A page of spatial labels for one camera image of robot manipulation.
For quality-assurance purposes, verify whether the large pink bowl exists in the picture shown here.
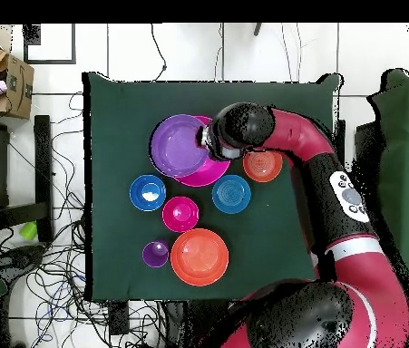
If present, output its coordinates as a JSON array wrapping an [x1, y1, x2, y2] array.
[[172, 115, 231, 189]]

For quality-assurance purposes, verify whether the light blue bowl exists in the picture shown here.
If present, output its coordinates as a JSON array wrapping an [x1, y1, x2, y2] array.
[[211, 174, 252, 216]]

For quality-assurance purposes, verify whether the large purple bowl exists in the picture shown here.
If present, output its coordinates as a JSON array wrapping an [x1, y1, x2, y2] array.
[[148, 113, 213, 179]]

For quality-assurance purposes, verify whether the dark blue bowl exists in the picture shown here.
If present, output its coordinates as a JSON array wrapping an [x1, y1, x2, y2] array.
[[129, 174, 168, 212]]

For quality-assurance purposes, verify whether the small red bowl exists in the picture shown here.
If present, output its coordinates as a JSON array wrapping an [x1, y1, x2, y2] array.
[[161, 196, 200, 234]]

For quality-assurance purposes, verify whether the small orange-red bowl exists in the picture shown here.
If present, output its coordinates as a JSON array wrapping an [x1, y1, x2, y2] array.
[[242, 149, 284, 183]]

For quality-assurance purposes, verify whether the large orange bowl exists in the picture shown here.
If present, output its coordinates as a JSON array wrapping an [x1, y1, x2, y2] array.
[[170, 227, 230, 288]]

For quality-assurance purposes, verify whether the purple cup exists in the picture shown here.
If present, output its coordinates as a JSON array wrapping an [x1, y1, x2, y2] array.
[[141, 238, 171, 269]]

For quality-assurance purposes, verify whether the black floor box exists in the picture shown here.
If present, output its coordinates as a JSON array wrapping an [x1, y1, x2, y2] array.
[[107, 300, 130, 336]]

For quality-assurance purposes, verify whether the small green floor cup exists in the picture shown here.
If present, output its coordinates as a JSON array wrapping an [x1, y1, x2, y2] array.
[[18, 220, 39, 242]]

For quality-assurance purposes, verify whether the black stand with knob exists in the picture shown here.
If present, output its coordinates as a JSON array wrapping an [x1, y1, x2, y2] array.
[[0, 245, 46, 284]]

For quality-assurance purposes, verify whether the cardboard box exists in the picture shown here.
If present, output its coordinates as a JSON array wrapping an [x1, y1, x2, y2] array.
[[0, 53, 35, 121]]

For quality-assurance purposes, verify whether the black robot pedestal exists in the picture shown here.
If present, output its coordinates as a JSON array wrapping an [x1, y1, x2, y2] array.
[[152, 299, 241, 348]]

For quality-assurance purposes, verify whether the black floor cable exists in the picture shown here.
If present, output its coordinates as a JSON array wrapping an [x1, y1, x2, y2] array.
[[150, 24, 168, 82]]

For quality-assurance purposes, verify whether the tangle of black cables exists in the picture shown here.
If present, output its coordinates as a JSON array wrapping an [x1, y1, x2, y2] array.
[[5, 90, 161, 348]]

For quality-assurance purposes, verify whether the blue cable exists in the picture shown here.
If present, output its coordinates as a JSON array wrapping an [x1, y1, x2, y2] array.
[[34, 273, 89, 327]]

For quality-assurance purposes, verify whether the black square floor frame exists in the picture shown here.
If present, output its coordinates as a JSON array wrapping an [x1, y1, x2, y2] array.
[[23, 24, 77, 65]]

